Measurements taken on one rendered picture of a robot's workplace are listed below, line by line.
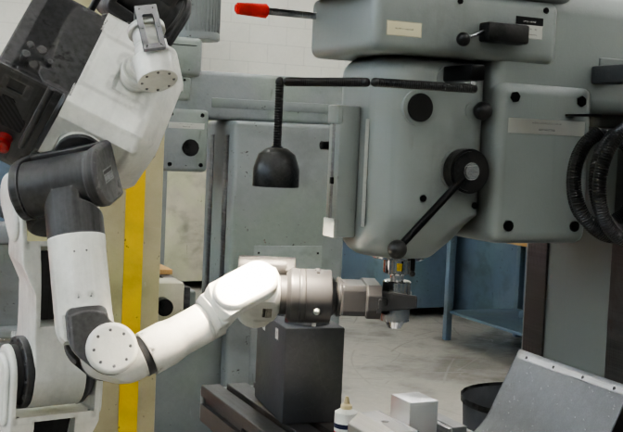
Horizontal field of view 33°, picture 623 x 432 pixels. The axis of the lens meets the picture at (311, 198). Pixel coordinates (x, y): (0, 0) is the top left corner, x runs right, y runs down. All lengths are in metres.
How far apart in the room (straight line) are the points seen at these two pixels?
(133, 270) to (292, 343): 1.41
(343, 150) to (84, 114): 0.43
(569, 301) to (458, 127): 0.46
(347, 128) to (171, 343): 0.43
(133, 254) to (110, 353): 1.76
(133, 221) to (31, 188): 1.67
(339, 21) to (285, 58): 9.72
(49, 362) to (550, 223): 0.99
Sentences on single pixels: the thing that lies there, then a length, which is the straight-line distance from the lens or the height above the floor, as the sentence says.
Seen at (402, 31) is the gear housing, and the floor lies 1.66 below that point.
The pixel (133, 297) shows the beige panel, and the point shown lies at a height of 0.97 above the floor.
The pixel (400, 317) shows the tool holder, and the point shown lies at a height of 1.21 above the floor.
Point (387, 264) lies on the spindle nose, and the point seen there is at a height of 1.29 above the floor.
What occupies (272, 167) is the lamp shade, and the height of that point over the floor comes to 1.45.
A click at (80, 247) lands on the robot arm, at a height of 1.31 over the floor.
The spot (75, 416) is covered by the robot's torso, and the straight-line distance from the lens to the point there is 2.17.
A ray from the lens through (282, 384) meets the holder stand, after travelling 2.04.
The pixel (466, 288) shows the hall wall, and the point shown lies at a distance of 9.35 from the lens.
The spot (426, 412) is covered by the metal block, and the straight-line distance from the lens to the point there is 1.69.
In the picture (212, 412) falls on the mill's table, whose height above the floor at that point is 0.90.
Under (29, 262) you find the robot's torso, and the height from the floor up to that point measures 1.24.
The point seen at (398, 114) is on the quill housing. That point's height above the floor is 1.54.
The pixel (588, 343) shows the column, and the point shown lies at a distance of 1.93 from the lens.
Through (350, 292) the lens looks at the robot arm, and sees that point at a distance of 1.69.
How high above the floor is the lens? 1.49
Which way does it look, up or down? 3 degrees down
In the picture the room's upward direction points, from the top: 2 degrees clockwise
